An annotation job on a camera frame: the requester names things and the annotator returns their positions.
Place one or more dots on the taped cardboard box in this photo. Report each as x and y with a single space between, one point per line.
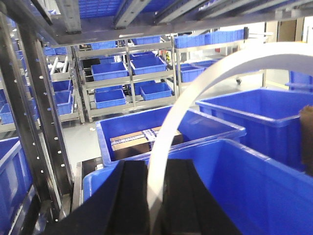
135 143

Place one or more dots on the blue bin at right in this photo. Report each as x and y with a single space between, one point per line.
270 117

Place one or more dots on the white curved PVC pipe clamp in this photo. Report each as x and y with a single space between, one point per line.
279 56

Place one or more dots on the blue bin with cardboard box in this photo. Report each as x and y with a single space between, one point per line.
194 127

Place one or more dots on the stainless steel shelf rack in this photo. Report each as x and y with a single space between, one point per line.
37 26

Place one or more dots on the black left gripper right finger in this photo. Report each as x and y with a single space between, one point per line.
188 208

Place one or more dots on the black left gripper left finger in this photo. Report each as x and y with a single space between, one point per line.
118 207

